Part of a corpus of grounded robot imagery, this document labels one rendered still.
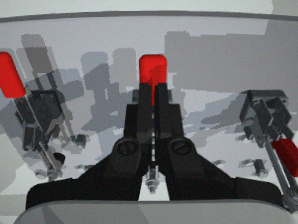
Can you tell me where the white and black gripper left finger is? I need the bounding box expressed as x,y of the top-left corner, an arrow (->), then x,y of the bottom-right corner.
25,83 -> 152,210

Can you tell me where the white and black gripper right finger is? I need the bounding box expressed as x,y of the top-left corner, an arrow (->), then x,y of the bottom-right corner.
154,83 -> 284,208

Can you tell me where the grey fixture plate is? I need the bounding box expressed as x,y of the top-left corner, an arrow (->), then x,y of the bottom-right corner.
0,11 -> 298,178

